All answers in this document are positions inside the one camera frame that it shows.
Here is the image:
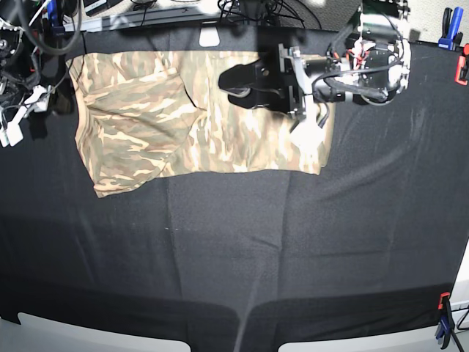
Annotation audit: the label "black cables on desk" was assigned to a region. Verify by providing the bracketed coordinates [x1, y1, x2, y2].
[215, 0, 323, 30]

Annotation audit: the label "blue clamp top right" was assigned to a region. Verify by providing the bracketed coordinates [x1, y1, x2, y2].
[437, 7, 464, 51]

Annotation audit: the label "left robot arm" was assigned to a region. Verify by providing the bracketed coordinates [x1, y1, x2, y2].
[218, 1, 411, 128]

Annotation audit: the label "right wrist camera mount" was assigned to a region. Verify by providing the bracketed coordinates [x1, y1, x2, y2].
[1, 85, 53, 147]

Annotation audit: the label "orange clamp top right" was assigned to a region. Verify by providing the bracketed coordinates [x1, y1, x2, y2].
[454, 43, 469, 86]

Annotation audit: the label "orange clamp bottom right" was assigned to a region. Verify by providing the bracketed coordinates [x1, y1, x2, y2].
[434, 292, 455, 349]

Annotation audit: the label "white tape patch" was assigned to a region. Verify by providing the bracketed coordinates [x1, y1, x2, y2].
[199, 23, 221, 48]

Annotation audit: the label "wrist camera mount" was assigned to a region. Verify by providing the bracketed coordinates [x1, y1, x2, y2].
[290, 104, 327, 155]
[1, 85, 53, 147]

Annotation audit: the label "blue clamp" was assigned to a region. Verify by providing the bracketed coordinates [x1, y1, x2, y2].
[46, 0, 65, 37]
[437, 7, 464, 51]

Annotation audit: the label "blue clamp top left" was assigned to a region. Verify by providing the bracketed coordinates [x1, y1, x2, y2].
[46, 0, 65, 37]

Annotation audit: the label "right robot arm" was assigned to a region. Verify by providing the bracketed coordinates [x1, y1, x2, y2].
[1, 1, 81, 117]

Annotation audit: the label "orange clamp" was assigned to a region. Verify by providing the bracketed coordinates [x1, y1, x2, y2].
[454, 43, 469, 86]
[434, 292, 455, 349]

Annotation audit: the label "camouflage t-shirt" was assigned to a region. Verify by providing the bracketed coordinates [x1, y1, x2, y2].
[68, 51, 334, 197]

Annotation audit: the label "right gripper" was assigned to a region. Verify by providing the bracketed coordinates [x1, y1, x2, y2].
[46, 80, 73, 116]

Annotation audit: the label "black table cloth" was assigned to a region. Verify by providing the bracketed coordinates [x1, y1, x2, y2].
[1, 28, 468, 351]

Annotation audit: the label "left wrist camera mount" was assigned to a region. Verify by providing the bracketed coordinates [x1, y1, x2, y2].
[290, 104, 327, 155]

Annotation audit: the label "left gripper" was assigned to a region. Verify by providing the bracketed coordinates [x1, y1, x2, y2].
[218, 43, 307, 121]

